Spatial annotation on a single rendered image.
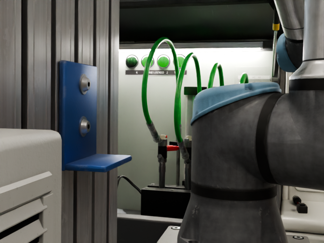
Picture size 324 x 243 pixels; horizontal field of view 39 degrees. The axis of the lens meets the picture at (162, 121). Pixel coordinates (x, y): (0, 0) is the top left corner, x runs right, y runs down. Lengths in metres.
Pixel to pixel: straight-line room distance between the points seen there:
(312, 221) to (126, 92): 0.88
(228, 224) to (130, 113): 1.16
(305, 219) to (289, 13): 0.51
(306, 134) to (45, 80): 0.30
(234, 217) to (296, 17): 0.36
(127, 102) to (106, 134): 1.23
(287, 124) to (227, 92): 0.09
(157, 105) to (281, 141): 1.16
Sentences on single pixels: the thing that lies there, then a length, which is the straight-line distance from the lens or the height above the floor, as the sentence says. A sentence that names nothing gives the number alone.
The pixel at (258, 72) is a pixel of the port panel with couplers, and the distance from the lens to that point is 1.61.
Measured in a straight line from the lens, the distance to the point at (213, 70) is 1.28.
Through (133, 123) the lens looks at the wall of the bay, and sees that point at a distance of 1.71.
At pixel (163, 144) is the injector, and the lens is 1.38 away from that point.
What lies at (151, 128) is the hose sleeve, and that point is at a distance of 1.27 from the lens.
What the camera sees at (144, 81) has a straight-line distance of 1.22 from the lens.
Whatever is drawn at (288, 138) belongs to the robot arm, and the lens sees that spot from 0.54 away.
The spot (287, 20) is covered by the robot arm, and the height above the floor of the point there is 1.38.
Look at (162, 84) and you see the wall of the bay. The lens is 1.68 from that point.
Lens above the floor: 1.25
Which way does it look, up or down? 3 degrees down
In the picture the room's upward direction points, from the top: 1 degrees clockwise
